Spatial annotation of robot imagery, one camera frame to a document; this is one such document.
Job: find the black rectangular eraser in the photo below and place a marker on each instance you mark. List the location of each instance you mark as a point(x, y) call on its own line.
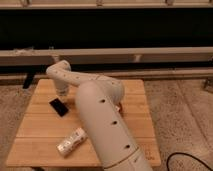
point(59, 107)

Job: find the white plastic bottle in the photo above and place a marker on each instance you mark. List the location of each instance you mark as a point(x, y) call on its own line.
point(68, 144)

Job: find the grey metal rail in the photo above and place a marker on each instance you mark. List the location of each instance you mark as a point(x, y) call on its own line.
point(28, 57)

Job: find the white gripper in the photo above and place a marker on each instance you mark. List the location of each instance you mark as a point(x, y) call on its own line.
point(62, 89)

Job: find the black rail support leg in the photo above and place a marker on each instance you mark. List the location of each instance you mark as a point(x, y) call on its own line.
point(28, 80)

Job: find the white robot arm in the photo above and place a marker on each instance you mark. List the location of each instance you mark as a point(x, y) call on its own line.
point(96, 100)

